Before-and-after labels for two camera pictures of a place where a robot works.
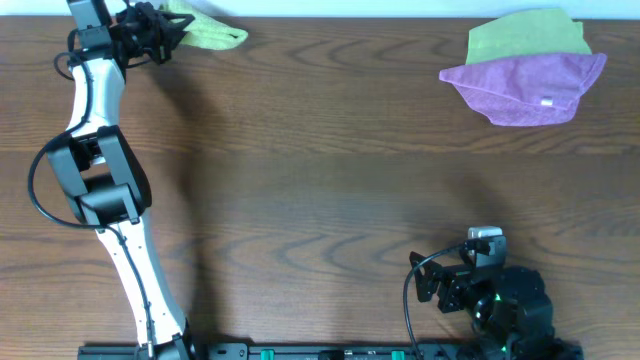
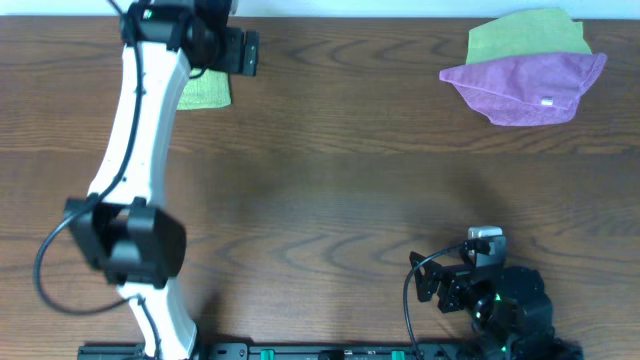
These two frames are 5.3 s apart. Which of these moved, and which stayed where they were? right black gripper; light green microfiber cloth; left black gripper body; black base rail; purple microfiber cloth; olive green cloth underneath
Moved: left black gripper body; light green microfiber cloth
Stayed: olive green cloth underneath; black base rail; right black gripper; purple microfiber cloth
